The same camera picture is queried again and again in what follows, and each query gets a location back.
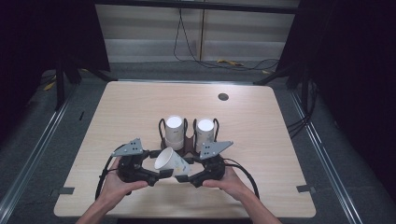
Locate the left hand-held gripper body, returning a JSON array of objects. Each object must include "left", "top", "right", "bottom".
[{"left": 111, "top": 137, "right": 162, "bottom": 188}]

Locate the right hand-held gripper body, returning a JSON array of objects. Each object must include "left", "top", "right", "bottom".
[{"left": 187, "top": 140, "right": 234, "bottom": 189}]

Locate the white paper cup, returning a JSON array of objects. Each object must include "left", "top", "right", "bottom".
[{"left": 154, "top": 147, "right": 191, "bottom": 177}]

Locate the dark wooden double cup holder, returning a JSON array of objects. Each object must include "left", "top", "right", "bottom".
[{"left": 158, "top": 117, "right": 220, "bottom": 157}]

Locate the person's right hand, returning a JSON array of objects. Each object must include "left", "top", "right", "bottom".
[{"left": 202, "top": 165, "right": 250, "bottom": 202}]

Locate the person's left hand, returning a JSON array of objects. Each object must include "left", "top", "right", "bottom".
[{"left": 98, "top": 156, "right": 149, "bottom": 207}]

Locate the grey tape strip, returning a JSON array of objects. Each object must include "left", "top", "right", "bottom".
[
  {"left": 296, "top": 184, "right": 317, "bottom": 194},
  {"left": 49, "top": 187, "right": 76, "bottom": 198}
]

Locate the yellow tape scrap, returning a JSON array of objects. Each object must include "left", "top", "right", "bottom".
[
  {"left": 216, "top": 59, "right": 245, "bottom": 67},
  {"left": 42, "top": 74, "right": 59, "bottom": 91}
]

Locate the black metal stand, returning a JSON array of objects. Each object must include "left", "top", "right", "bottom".
[{"left": 54, "top": 59, "right": 110, "bottom": 111}]

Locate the black curtain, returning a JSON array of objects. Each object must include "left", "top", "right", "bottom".
[
  {"left": 0, "top": 0, "right": 111, "bottom": 144},
  {"left": 276, "top": 0, "right": 396, "bottom": 194}
]

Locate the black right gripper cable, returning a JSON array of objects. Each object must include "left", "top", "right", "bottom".
[{"left": 221, "top": 157, "right": 261, "bottom": 200}]

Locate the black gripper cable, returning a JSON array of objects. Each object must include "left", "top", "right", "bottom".
[
  {"left": 94, "top": 144, "right": 126, "bottom": 201},
  {"left": 221, "top": 157, "right": 261, "bottom": 200}
]

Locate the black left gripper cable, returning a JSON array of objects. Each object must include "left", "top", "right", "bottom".
[{"left": 94, "top": 144, "right": 126, "bottom": 201}]

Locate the black cable bundle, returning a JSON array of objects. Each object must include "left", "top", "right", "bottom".
[{"left": 286, "top": 78, "right": 319, "bottom": 139}]

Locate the black hanging cable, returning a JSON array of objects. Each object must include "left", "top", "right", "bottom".
[{"left": 173, "top": 7, "right": 280, "bottom": 72}]

